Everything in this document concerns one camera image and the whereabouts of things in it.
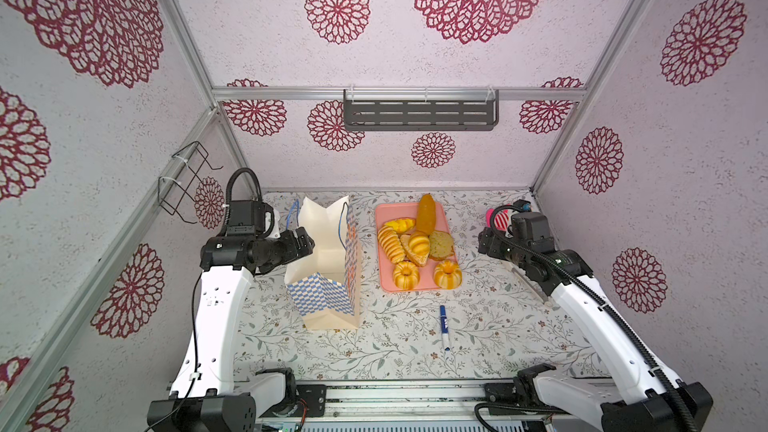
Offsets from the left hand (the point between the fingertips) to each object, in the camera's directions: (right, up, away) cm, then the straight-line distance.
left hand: (299, 255), depth 74 cm
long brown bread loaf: (+37, +11, +35) cm, 52 cm away
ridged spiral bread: (+23, +2, +26) cm, 35 cm away
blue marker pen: (+38, -22, +11) cm, 46 cm away
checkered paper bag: (+8, -6, -7) cm, 12 cm away
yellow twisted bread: (+27, +7, +32) cm, 42 cm away
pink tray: (+24, +11, +36) cm, 45 cm away
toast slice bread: (+41, 0, +27) cm, 49 cm away
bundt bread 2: (+41, -8, +16) cm, 44 cm away
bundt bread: (+28, -9, +18) cm, 35 cm away
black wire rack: (-31, +17, +1) cm, 35 cm away
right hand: (+50, +5, +3) cm, 50 cm away
